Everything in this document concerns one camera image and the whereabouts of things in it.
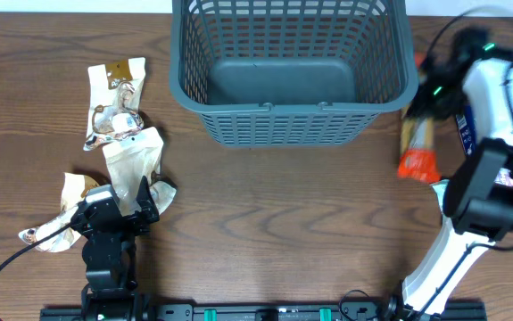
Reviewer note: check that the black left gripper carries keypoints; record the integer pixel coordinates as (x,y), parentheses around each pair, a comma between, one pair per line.
(141,222)

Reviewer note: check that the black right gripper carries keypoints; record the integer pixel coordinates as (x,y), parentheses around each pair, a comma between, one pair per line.
(424,106)

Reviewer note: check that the blue tissue multipack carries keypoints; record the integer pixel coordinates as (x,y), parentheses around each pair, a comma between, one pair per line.
(467,130)

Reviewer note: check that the orange yellow cracker package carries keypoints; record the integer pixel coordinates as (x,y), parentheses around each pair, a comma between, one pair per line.
(417,155)

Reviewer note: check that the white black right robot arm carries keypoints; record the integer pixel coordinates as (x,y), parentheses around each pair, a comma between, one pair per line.
(477,208)

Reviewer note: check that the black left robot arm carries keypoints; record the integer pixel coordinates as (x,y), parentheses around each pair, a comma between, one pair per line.
(110,253)

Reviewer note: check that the beige snack pouch middle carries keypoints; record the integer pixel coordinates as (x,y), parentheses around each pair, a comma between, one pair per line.
(130,160)

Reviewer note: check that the beige snack pouch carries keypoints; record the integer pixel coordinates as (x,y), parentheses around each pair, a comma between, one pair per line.
(130,160)
(115,94)
(74,190)

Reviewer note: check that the beige snack pouch bottom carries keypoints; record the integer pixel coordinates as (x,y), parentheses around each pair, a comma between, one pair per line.
(74,190)

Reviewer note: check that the beige snack pouch top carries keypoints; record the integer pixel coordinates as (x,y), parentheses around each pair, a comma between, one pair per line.
(115,94)

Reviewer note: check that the grey plastic basket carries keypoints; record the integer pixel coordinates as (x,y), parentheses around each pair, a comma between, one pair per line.
(290,72)

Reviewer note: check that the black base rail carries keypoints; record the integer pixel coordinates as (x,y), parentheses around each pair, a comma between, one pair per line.
(456,310)

